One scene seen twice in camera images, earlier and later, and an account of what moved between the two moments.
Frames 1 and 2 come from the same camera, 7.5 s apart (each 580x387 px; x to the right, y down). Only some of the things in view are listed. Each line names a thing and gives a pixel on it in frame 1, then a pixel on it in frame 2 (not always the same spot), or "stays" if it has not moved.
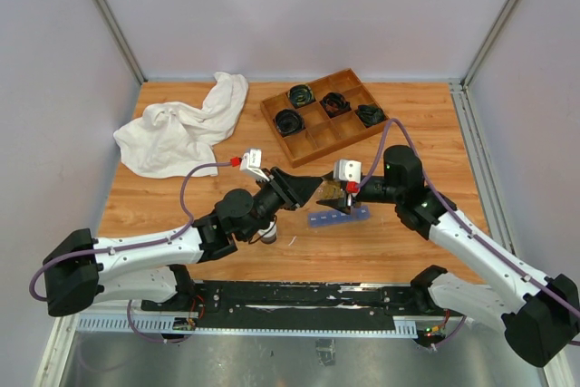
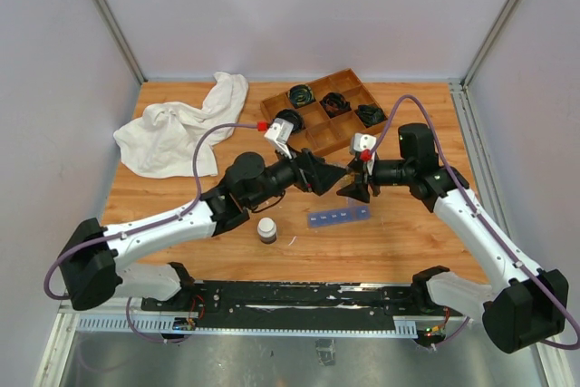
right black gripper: (343, 205) -> (358, 190)
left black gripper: (294, 191) -> (316, 175)
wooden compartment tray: (323, 116) stays
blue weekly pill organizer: (357, 213) stays
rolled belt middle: (334, 103) stays
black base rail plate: (297, 305) stays
